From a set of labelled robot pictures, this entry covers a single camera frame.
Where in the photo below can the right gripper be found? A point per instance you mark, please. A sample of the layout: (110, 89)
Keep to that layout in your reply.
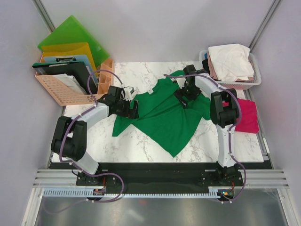
(179, 93)

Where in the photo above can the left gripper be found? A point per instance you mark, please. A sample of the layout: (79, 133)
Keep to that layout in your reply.
(131, 113)

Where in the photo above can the green t shirt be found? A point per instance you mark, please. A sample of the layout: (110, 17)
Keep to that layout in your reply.
(163, 119)

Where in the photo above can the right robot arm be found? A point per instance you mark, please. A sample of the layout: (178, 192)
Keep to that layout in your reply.
(224, 111)

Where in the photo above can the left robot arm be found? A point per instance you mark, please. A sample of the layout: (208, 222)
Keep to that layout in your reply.
(70, 137)

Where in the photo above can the black t shirt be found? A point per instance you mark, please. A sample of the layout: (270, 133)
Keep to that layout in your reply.
(205, 65)

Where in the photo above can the white laundry basket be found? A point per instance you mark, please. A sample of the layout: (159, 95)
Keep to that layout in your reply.
(239, 85)

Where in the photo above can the white t shirt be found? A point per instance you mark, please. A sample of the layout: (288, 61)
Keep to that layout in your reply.
(231, 62)

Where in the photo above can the blue clipboard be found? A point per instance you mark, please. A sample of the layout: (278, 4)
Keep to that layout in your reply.
(71, 58)

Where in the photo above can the black binder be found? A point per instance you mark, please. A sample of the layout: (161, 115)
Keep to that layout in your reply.
(76, 69)

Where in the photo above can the peach file organizer basket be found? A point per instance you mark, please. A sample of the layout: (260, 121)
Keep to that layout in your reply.
(67, 91)

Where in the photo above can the pink t shirt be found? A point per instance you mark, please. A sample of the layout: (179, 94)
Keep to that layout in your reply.
(214, 76)

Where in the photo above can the red t shirt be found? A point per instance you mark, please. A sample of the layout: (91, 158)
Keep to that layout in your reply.
(249, 119)

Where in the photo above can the yellow plastic folder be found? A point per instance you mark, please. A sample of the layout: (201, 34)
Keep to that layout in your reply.
(70, 49)

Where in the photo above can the green plastic folder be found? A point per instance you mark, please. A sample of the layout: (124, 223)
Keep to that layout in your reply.
(72, 31)

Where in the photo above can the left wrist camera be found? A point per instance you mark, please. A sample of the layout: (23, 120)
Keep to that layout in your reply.
(128, 93)

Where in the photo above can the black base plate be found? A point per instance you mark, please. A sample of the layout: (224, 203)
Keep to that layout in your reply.
(208, 174)

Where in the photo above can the white cable duct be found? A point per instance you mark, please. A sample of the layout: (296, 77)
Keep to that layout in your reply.
(92, 193)

